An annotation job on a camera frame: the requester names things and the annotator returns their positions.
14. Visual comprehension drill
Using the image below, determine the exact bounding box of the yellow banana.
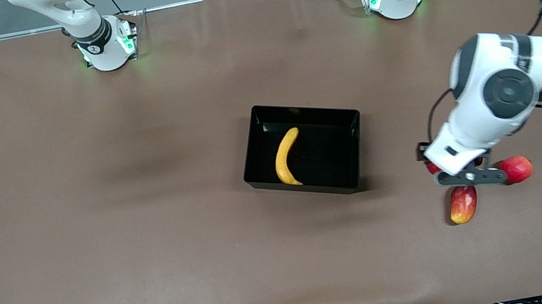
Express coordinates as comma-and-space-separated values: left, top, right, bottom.
269, 127, 308, 189

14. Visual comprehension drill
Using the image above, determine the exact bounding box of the black plastic tray box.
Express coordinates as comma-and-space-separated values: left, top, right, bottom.
232, 89, 373, 211

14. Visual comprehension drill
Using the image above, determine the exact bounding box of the brown table mat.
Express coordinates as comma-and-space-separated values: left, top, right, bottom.
0, 0, 542, 304

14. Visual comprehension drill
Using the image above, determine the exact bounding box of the red yellow mango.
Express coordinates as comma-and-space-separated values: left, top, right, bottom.
446, 184, 482, 226

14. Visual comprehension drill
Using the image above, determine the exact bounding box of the red round apple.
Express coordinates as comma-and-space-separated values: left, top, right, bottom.
493, 154, 535, 187

